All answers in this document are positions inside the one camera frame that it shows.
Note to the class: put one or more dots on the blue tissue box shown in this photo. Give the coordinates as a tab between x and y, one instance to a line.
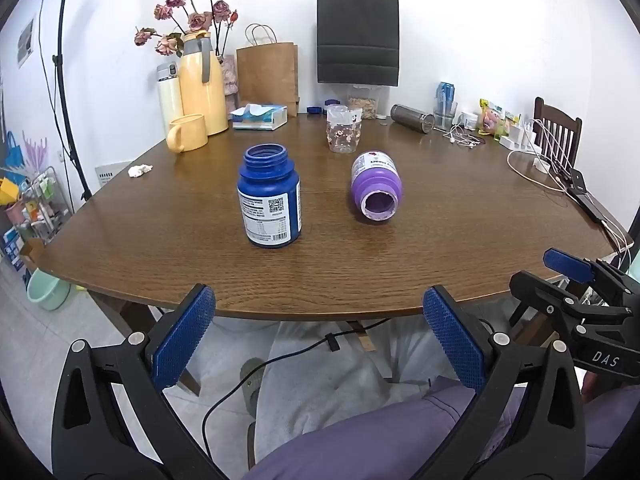
260	117

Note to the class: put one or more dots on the black clamp holder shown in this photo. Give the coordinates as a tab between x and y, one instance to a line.
582	192

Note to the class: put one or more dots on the person's grey trousers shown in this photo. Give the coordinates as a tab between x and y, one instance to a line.
325	370

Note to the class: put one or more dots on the yellow thermos jug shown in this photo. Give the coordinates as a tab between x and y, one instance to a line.
202	95

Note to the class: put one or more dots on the white thermos bottle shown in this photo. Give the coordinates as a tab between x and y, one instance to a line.
169	100

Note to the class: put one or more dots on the dried rose bouquet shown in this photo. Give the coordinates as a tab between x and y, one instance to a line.
200	21

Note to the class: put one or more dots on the black light stand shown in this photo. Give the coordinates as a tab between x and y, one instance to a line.
64	85

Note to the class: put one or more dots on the person's purple top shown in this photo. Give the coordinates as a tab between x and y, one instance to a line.
380	440

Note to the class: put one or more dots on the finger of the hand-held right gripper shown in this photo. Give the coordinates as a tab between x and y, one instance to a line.
567	264
545	297

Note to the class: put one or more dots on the white power strip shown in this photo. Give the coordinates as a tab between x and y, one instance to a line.
520	136

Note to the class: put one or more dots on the yellow mug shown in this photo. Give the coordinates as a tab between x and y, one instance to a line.
190	132

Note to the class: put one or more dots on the black paper bag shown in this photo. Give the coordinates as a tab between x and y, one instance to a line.
357	35

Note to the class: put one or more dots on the clear printed plastic cup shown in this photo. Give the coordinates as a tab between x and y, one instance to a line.
344	132

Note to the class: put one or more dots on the blue plastic bottle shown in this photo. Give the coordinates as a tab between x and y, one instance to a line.
270	200

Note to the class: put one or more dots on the green plastic bucket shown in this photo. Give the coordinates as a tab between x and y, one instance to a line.
47	292

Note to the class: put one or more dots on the colourful snack packet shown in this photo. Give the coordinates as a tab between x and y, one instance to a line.
492	120

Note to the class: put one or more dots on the crumpled white tissue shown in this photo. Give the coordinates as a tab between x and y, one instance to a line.
140	170

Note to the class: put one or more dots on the person's grey shoe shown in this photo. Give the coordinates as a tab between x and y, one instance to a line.
251	385

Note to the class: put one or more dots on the steel tumbler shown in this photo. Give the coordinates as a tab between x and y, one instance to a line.
410	117

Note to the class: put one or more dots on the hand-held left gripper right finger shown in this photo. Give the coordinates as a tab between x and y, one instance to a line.
455	340

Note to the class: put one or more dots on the dark wooden chair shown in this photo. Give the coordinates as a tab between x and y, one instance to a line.
562	127

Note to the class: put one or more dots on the brown paper bag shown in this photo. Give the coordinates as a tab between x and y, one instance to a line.
267	77

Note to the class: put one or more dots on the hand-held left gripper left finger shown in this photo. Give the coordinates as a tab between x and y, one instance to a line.
182	340

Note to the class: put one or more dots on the white earphones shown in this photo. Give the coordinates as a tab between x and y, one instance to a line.
462	139

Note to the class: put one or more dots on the small wall notice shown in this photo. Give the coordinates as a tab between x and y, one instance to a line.
25	42

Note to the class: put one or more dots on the purple plastic bottle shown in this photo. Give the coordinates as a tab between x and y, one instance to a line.
376	180

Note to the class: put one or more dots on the clear cereal container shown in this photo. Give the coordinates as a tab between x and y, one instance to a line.
369	102

